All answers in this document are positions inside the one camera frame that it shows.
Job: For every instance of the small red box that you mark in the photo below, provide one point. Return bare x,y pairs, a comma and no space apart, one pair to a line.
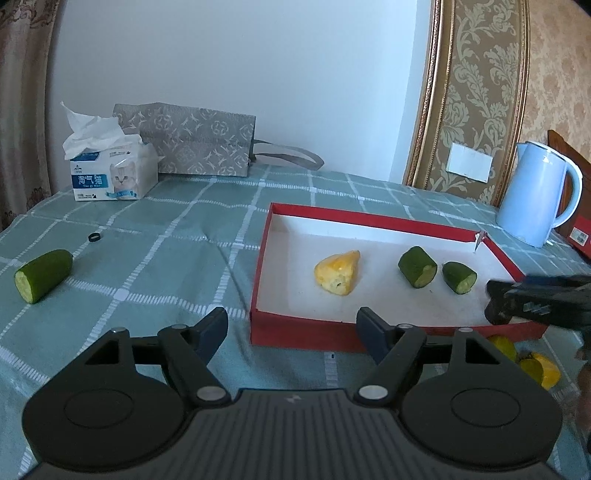
582,240

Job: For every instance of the yellow fruits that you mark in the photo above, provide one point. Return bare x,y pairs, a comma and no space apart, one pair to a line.
542,373

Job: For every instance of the white tissue pack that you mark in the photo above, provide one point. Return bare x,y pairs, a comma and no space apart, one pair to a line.
115,177

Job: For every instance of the green checked tablecloth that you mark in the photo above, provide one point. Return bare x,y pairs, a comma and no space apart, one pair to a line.
161,277

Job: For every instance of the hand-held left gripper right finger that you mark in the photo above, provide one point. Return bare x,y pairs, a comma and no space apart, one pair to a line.
369,332

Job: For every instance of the white wall switch panel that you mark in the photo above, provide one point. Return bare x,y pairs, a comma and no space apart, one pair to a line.
468,161

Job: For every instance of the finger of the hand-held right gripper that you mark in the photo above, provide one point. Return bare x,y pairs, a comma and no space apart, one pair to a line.
496,311
503,287

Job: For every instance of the light blue electric kettle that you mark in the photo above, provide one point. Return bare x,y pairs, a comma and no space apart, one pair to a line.
531,198

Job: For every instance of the short cucumber end piece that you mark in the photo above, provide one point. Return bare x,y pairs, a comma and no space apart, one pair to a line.
455,272

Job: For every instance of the gold wall moulding frame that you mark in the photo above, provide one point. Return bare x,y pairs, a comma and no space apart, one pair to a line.
428,115

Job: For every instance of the beige patterned curtain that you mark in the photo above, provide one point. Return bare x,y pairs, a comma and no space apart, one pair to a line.
23,115

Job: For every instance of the red shallow cardboard tray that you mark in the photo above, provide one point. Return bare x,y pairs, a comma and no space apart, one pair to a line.
323,230

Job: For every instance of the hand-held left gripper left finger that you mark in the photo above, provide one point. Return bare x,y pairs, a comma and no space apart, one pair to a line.
212,332

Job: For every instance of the grey patterned paper bag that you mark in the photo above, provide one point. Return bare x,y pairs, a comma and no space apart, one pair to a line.
194,138

